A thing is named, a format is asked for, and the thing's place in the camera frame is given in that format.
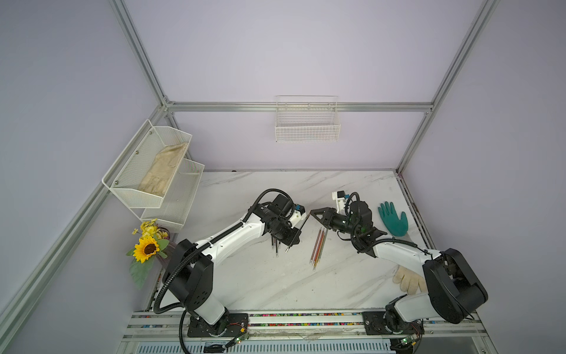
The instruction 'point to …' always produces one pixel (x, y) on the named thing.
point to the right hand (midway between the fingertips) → (312, 215)
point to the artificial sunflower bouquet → (152, 241)
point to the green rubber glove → (396, 226)
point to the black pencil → (276, 248)
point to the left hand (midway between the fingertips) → (295, 243)
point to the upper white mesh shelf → (141, 174)
